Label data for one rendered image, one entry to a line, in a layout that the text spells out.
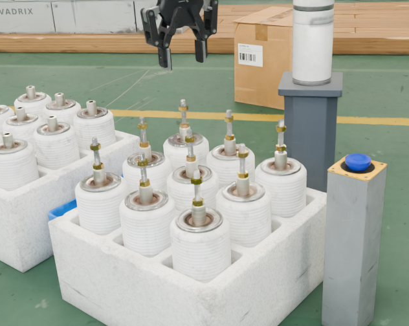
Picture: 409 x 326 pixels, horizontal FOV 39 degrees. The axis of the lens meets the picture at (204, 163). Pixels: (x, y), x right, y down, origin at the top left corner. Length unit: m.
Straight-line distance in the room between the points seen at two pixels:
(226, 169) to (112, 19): 2.06
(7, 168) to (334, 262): 0.69
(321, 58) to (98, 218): 0.64
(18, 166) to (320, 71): 0.70
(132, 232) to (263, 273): 0.23
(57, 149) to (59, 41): 1.86
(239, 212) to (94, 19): 2.27
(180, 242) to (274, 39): 1.26
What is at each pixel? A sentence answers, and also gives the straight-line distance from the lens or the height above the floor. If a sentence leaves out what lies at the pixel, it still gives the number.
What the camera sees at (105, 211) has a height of 0.22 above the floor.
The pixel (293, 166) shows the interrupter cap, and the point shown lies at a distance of 1.10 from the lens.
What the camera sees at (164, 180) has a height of 0.22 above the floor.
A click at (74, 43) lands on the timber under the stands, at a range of 3.13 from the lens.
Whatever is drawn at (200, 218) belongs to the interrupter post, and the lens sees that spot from 0.92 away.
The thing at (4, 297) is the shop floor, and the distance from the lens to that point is 1.28.
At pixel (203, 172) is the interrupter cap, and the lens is 1.08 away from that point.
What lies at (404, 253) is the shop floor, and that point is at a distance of 1.33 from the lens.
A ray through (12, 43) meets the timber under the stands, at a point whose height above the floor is 0.05.
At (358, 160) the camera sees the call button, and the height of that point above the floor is 0.33.
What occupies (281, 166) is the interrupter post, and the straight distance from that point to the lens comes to 1.09.
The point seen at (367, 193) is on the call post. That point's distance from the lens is 0.93.
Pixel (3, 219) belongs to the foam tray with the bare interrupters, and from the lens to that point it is 1.29.
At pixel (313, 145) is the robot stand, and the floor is 0.16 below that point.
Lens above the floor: 0.73
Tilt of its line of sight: 25 degrees down
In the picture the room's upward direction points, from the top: 3 degrees counter-clockwise
